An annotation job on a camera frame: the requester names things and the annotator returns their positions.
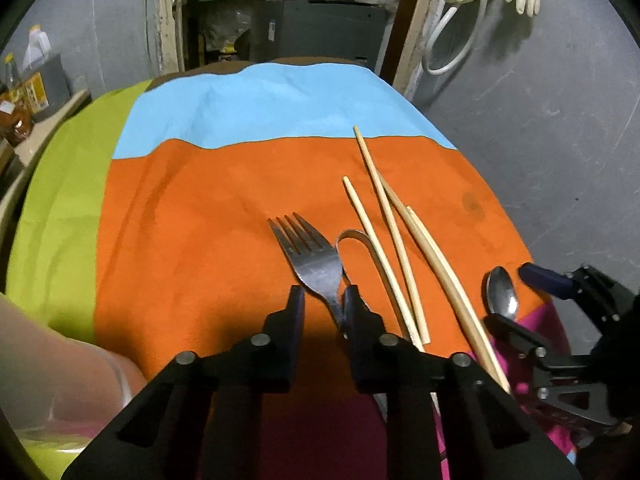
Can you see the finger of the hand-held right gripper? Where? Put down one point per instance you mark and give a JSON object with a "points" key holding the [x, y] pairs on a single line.
{"points": [[545, 280], [515, 332]]}

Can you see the oil bottle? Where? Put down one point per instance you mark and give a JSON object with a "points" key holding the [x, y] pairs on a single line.
{"points": [[230, 40]]}

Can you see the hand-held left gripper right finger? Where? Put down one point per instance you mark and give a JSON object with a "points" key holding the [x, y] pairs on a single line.
{"points": [[351, 310]]}

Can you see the clear jug with yellow cap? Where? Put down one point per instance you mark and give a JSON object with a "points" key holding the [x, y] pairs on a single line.
{"points": [[36, 47]]}

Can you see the metal fork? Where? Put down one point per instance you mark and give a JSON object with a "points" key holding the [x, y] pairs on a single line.
{"points": [[310, 260]]}

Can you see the wooden chopstick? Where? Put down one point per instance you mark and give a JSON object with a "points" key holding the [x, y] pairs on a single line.
{"points": [[392, 195], [452, 285], [364, 152], [356, 205]]}

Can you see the multicoloured tablecloth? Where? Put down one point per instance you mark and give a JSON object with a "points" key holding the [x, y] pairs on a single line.
{"points": [[200, 210]]}

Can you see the grey storage box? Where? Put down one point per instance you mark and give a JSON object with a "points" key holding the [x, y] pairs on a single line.
{"points": [[320, 30]]}

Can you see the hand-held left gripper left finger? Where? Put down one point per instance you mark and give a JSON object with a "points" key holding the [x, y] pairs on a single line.
{"points": [[296, 310]]}

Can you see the metal spoon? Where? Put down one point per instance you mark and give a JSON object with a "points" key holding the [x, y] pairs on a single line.
{"points": [[501, 292]]}

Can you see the clear plastic cup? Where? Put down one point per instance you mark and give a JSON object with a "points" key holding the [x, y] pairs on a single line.
{"points": [[60, 375]]}

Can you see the dark sauce bottle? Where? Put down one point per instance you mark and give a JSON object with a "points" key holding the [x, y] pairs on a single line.
{"points": [[10, 72]]}

